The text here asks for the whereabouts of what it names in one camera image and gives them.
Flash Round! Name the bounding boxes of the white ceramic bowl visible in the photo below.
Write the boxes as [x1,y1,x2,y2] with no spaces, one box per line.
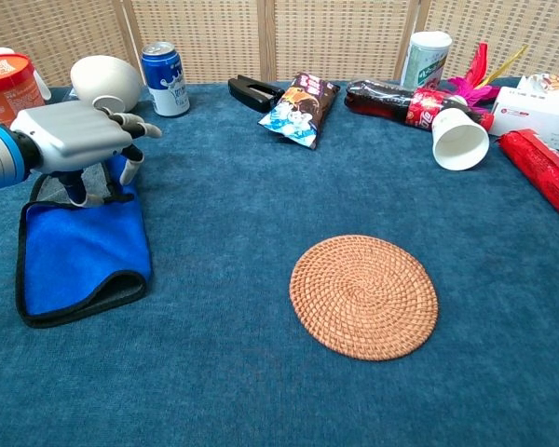
[70,54,144,113]

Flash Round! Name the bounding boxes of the white and green lidded cup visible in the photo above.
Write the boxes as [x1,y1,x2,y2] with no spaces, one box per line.
[400,31,454,91]

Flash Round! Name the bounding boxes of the red biscuit pack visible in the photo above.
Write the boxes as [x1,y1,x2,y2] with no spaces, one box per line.
[498,129,559,233]

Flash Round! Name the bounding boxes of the bamboo folding screen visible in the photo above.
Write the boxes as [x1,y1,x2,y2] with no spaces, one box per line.
[0,0,559,89]

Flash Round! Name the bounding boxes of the white cardboard box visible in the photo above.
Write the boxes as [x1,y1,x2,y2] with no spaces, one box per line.
[487,86,559,151]

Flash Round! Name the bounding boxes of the white snack bag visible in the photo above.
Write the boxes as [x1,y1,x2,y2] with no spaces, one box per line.
[515,73,559,97]

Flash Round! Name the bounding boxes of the blue table cloth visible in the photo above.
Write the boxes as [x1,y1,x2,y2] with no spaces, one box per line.
[0,76,559,447]

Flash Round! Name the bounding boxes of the grey and blue cloth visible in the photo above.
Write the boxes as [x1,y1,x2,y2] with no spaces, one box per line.
[15,153,153,329]

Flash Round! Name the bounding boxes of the white paper cup green print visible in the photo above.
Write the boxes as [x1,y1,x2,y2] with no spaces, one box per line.
[430,107,490,172]

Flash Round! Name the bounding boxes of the black stapler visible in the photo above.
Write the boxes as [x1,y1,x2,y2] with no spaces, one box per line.
[227,75,288,115]

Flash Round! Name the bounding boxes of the colourful feather shuttlecock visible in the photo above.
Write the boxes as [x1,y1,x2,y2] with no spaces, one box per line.
[446,42,530,113]

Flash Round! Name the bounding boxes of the cola bottle with red label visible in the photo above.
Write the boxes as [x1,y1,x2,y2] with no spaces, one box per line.
[344,79,496,134]

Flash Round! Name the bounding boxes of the brown chocolate snack bag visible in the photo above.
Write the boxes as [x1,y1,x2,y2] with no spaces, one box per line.
[257,72,342,151]

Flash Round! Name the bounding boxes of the round woven rattan coaster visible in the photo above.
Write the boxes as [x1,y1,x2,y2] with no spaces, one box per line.
[289,234,440,362]

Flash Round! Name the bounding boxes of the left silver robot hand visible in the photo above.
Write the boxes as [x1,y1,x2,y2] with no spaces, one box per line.
[9,100,163,209]

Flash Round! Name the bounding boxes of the red tub with orange lid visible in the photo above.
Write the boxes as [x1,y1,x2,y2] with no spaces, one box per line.
[0,51,46,127]

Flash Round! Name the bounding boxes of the blue and white drink can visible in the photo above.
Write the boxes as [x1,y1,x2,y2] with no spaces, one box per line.
[141,41,191,118]

